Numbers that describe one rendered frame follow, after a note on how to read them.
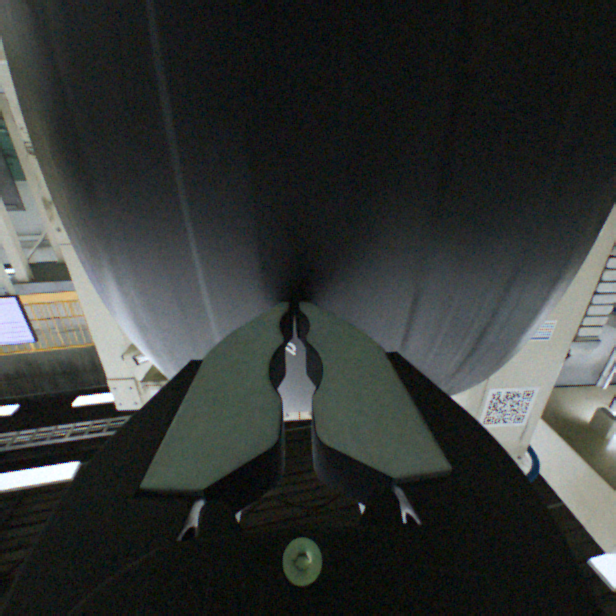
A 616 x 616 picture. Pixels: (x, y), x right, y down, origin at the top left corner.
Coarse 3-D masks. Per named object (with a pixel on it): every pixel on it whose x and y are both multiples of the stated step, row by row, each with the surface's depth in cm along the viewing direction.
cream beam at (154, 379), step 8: (152, 368) 75; (144, 376) 72; (152, 376) 72; (160, 376) 72; (144, 384) 71; (152, 384) 71; (160, 384) 71; (144, 392) 72; (288, 416) 77; (296, 416) 78; (304, 416) 78
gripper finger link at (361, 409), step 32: (320, 320) 11; (320, 352) 9; (352, 352) 9; (384, 352) 9; (320, 384) 8; (352, 384) 8; (384, 384) 8; (320, 416) 7; (352, 416) 7; (384, 416) 7; (416, 416) 7; (320, 448) 7; (352, 448) 6; (384, 448) 6; (416, 448) 6; (352, 480) 7; (384, 480) 6; (416, 480) 6
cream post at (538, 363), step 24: (600, 240) 34; (600, 264) 36; (576, 288) 37; (552, 312) 38; (576, 312) 38; (552, 336) 39; (528, 360) 41; (552, 360) 41; (480, 384) 42; (504, 384) 42; (528, 384) 43; (552, 384) 43; (480, 408) 44; (504, 432) 47; (528, 432) 47
